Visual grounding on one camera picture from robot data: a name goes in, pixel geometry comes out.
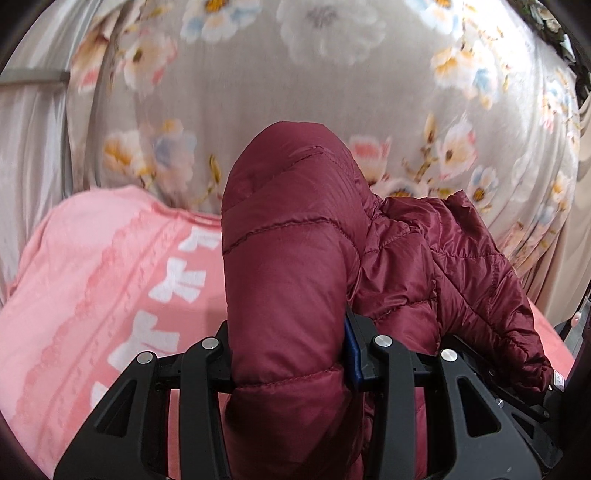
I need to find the maroon puffer jacket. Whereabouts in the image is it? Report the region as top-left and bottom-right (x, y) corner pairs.
(221, 121), (555, 480)

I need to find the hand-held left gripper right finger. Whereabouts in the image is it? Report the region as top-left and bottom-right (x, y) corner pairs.
(344, 309), (541, 480)

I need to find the pink blanket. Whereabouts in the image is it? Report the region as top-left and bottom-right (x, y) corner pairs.
(0, 185), (578, 480)

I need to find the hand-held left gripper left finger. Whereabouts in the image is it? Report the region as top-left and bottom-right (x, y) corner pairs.
(53, 320), (236, 480)

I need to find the grey floral bedsheet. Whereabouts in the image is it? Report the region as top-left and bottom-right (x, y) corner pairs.
(65, 0), (580, 273)

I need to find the grey strap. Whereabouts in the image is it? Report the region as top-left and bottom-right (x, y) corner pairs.
(0, 67), (70, 86)

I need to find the beige cloth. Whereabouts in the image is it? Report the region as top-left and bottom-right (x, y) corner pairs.
(512, 83), (591, 324)

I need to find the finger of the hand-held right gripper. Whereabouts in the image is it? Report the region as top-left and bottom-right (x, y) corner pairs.
(496, 369), (578, 472)

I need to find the grey satin cloth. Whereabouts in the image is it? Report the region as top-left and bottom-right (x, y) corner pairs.
(0, 0), (134, 305)

